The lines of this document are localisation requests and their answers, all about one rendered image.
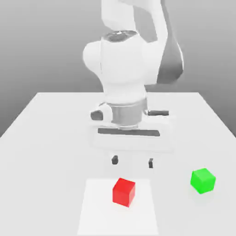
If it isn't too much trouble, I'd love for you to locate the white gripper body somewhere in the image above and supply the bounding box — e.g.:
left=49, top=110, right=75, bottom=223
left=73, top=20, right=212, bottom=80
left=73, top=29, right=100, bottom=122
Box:
left=89, top=118, right=175, bottom=154

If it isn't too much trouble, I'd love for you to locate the small red cube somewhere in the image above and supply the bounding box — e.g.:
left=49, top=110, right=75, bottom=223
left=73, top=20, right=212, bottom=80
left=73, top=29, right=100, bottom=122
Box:
left=112, top=177, right=136, bottom=208

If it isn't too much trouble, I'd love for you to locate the small green cube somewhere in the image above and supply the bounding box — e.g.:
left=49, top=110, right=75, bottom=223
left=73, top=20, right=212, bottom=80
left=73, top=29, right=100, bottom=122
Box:
left=190, top=167, right=217, bottom=195

